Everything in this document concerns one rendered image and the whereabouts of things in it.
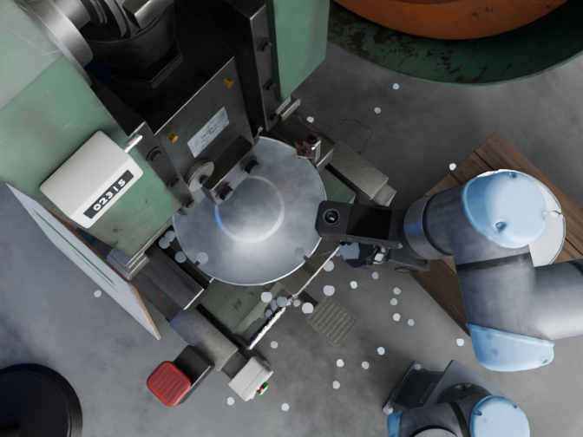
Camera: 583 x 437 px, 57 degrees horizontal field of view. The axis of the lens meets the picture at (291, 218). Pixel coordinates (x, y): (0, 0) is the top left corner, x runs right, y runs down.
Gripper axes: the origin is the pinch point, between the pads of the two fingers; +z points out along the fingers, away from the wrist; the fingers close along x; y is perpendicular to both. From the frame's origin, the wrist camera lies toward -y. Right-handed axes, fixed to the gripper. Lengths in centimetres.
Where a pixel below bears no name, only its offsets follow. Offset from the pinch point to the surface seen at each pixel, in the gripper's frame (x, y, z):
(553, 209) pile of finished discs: 33, 71, 31
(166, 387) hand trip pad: -27.5, -16.7, 25.6
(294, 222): 5.9, -2.4, 17.5
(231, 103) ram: 13.2, -22.7, -6.4
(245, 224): 3.6, -10.7, 20.2
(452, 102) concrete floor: 80, 65, 75
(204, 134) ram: 8.2, -25.0, -4.8
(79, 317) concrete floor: -20, -35, 115
